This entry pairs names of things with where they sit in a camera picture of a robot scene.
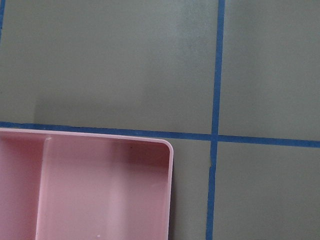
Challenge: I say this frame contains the pink plastic bin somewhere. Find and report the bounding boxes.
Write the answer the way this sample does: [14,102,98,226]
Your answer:
[0,128,174,240]

